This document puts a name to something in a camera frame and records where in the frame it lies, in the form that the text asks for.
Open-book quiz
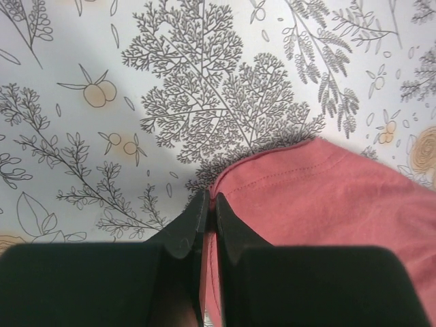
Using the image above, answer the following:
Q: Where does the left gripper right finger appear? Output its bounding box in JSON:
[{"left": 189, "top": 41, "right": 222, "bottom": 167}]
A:
[{"left": 215, "top": 195, "right": 431, "bottom": 326}]

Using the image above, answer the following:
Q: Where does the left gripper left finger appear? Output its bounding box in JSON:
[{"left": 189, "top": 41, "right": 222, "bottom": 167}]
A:
[{"left": 1, "top": 190, "right": 210, "bottom": 326}]

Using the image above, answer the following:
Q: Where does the pink t shirt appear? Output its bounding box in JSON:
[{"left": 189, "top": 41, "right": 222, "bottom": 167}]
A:
[{"left": 211, "top": 138, "right": 435, "bottom": 320}]

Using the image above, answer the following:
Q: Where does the floral patterned table mat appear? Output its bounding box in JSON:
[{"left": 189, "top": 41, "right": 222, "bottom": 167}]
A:
[{"left": 1, "top": 1, "right": 435, "bottom": 249}]

